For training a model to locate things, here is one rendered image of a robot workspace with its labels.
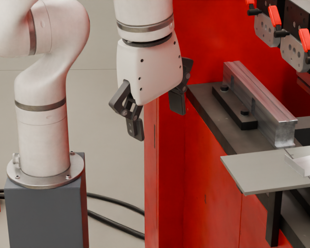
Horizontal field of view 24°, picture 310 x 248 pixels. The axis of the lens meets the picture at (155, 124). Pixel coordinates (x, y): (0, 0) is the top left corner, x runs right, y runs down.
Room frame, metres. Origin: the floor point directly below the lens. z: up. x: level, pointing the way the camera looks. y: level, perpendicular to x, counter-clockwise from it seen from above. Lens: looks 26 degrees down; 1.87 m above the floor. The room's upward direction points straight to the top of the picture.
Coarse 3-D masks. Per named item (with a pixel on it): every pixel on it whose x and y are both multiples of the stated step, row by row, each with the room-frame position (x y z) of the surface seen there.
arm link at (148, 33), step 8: (120, 24) 0.98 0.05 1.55; (160, 24) 0.97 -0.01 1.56; (168, 24) 0.98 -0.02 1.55; (120, 32) 0.99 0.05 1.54; (128, 32) 0.97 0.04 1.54; (136, 32) 0.97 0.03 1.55; (144, 32) 0.96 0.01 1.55; (152, 32) 0.97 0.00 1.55; (160, 32) 0.97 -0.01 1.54; (168, 32) 0.98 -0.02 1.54; (128, 40) 0.98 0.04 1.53; (136, 40) 0.97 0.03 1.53; (144, 40) 0.97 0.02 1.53; (152, 40) 0.97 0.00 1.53
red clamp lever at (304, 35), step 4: (300, 32) 1.67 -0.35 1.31; (304, 32) 1.67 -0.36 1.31; (308, 32) 1.67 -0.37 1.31; (300, 36) 1.67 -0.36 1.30; (304, 36) 1.66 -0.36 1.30; (308, 36) 1.66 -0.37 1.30; (304, 40) 1.65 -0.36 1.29; (308, 40) 1.65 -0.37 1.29; (304, 44) 1.64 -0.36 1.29; (308, 44) 1.64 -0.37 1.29; (304, 48) 1.64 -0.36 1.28; (308, 48) 1.63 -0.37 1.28; (308, 52) 1.63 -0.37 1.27; (308, 56) 1.63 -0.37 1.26; (308, 60) 1.61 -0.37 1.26
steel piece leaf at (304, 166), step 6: (288, 156) 1.56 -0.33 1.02; (306, 156) 1.60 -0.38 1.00; (288, 162) 1.56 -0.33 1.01; (294, 162) 1.54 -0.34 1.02; (300, 162) 1.57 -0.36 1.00; (306, 162) 1.57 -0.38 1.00; (294, 168) 1.53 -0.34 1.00; (300, 168) 1.51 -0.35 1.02; (306, 168) 1.54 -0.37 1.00; (300, 174) 1.51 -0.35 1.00; (306, 174) 1.51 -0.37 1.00
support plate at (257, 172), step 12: (228, 156) 1.60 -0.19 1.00; (240, 156) 1.60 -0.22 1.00; (252, 156) 1.60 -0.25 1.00; (264, 156) 1.60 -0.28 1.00; (276, 156) 1.60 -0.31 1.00; (300, 156) 1.60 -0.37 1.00; (228, 168) 1.54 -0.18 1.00; (240, 168) 1.54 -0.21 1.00; (252, 168) 1.54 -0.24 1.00; (264, 168) 1.54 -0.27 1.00; (276, 168) 1.54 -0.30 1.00; (288, 168) 1.54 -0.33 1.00; (240, 180) 1.48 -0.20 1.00; (252, 180) 1.48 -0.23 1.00; (264, 180) 1.48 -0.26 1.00; (276, 180) 1.48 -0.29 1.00; (288, 180) 1.48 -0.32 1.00; (300, 180) 1.48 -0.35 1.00; (252, 192) 1.43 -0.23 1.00; (264, 192) 1.44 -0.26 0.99
